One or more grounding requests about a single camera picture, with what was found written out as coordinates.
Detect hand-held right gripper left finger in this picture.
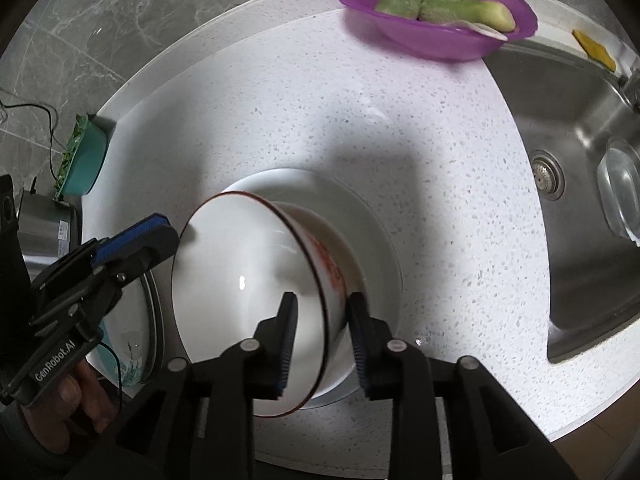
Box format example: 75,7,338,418
107,291,300,480

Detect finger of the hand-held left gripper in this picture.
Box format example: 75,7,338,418
91,213,181,285

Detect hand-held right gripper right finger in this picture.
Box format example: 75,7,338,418
346,293,576,480

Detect red patterned white bowl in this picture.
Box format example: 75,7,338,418
171,192,367,419

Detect teal floral plate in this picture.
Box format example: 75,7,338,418
85,269,153,388

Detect large white bowl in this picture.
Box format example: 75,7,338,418
219,167,404,409

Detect person's left forearm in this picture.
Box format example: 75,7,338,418
0,400,71,476

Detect person's left hand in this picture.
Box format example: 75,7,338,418
21,359,117,457

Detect grey plate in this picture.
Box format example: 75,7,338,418
135,265,167,386

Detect stainless steel pot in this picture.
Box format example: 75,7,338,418
15,187,84,270

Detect green plastic basin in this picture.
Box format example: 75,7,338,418
54,116,109,198

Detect leafy greens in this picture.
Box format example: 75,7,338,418
51,112,90,197

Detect sink drain strainer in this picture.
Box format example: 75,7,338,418
530,150,566,202

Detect stainless steel sink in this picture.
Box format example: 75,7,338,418
484,39,640,366

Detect clear glass bowl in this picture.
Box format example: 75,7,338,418
596,135,640,247

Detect purple plastic bowl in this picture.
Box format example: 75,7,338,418
332,0,539,62

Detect white vegetable slice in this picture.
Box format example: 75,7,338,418
451,19,509,42

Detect yellow sponge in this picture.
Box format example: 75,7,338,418
572,28,617,71

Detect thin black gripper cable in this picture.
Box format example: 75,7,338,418
96,341,124,413

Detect black power cable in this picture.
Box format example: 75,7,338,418
0,101,68,153

